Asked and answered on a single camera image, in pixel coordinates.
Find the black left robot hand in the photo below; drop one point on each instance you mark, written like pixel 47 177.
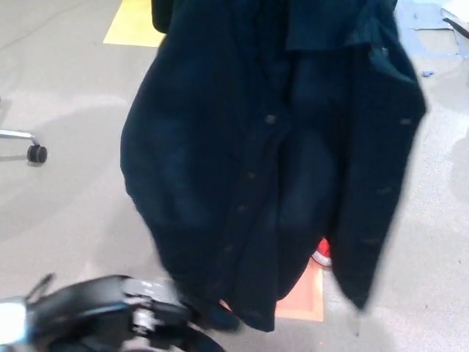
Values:
pixel 91 300

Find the dark teal coat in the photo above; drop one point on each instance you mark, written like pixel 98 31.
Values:
pixel 227 146

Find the person black clothing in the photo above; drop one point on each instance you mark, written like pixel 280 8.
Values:
pixel 162 14

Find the silver chair base with caster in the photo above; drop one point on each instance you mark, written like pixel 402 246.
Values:
pixel 36 153

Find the orange square floor mat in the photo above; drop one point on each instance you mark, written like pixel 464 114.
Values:
pixel 304 300

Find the red white sneaker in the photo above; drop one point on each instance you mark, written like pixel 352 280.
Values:
pixel 323 253

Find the yellow floor marking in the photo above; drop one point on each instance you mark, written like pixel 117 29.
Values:
pixel 135 29

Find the small blue scrap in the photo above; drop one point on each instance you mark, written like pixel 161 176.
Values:
pixel 427 73

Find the light blue floor sheet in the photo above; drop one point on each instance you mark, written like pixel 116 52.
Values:
pixel 436 33

